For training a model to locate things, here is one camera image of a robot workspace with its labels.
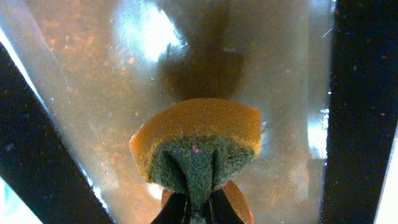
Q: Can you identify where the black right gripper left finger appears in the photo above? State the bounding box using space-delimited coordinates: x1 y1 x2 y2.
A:
151 192 188 224

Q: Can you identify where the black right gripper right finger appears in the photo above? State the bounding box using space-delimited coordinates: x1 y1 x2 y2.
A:
208 189 244 224

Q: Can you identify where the green yellow sponge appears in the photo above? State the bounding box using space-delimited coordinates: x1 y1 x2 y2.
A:
129 98 261 223

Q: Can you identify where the black water basin tray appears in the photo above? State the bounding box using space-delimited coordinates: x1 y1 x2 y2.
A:
1 0 397 223

